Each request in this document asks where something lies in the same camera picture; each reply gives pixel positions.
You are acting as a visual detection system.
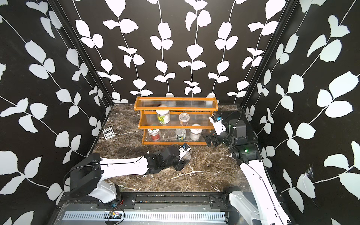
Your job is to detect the small clear seed jar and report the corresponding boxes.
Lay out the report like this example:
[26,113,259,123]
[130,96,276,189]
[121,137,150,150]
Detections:
[179,112,190,126]

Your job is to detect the white green label jar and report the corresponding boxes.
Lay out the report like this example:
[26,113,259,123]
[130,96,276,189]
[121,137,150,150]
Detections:
[156,110,171,124]

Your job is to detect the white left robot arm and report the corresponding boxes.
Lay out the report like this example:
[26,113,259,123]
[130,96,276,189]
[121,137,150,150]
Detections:
[68,143,191,204]

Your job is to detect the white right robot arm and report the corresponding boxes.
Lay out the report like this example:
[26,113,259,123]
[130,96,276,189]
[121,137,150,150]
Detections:
[205,114,292,225]

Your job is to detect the white text label jar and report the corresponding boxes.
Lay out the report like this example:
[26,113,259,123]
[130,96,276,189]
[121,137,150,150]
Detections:
[190,129,203,142]

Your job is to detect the red tomato seed jar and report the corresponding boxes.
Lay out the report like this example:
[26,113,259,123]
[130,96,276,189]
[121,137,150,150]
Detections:
[148,129,161,141]

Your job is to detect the orange three-tier shelf rack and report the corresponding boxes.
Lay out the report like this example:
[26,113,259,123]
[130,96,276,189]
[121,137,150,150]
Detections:
[134,97,218,145]

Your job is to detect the green vegetable tin can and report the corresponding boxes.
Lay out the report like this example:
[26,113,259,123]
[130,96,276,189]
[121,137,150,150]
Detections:
[175,129,187,141]

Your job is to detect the black flat case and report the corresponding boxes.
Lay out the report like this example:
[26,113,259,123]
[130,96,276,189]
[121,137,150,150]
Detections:
[219,110,258,143]

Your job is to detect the small green circuit board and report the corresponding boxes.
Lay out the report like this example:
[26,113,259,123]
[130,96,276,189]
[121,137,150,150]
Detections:
[104,211,123,221]

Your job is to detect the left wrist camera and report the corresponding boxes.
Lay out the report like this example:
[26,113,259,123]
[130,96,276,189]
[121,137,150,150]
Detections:
[179,143,191,159]

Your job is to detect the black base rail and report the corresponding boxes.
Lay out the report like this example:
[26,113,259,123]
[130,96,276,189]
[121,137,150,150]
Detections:
[59,192,233,210]

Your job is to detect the white slotted cable duct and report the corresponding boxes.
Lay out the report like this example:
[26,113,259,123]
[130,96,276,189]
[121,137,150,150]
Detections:
[61,211,226,223]

